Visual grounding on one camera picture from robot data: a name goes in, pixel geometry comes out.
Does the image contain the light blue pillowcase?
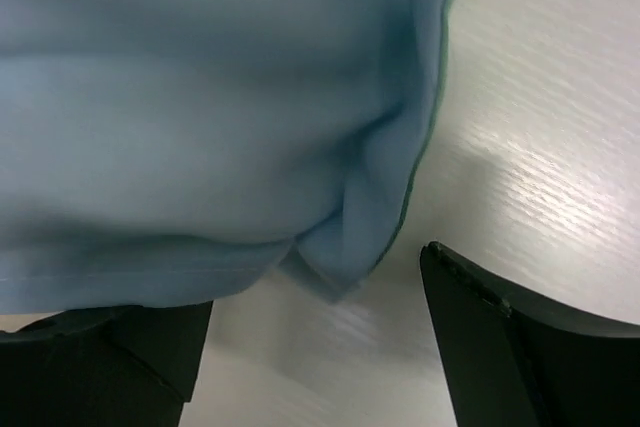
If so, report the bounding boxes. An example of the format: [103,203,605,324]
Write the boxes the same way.
[1,0,451,314]

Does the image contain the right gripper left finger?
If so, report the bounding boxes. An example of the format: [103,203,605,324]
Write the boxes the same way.
[1,302,212,427]

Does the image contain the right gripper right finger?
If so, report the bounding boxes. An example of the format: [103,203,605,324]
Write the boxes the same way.
[420,242,639,427]

